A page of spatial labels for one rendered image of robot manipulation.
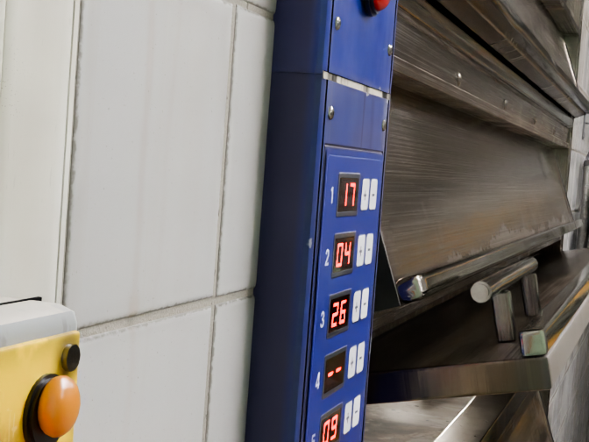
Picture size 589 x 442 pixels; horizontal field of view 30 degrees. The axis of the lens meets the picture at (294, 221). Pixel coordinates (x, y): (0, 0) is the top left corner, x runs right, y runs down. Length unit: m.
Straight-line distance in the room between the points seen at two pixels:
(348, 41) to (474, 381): 0.30
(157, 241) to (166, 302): 0.03
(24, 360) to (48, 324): 0.02
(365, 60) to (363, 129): 0.04
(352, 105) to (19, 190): 0.34
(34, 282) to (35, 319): 0.10
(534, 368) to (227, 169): 0.34
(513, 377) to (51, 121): 0.52
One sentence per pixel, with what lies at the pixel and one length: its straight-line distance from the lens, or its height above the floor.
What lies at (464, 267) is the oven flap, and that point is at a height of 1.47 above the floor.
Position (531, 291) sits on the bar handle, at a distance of 1.13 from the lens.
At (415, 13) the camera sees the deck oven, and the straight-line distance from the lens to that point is 0.93.
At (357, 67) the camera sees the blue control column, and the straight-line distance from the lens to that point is 0.67.
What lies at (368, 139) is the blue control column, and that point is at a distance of 0.70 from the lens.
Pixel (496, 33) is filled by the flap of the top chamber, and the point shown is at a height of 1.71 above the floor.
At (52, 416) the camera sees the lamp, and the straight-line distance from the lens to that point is 0.27.
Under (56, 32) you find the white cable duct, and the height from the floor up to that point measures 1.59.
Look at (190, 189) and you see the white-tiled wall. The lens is 0.52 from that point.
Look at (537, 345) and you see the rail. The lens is 0.82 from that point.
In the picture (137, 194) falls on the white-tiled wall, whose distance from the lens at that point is 0.47.
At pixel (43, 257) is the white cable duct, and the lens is 0.37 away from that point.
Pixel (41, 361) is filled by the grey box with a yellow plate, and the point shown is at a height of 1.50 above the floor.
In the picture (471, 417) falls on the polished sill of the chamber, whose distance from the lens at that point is 1.75.
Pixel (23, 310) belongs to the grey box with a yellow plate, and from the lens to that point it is 0.28.
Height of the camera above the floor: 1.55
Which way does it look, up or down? 3 degrees down
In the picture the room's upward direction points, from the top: 4 degrees clockwise
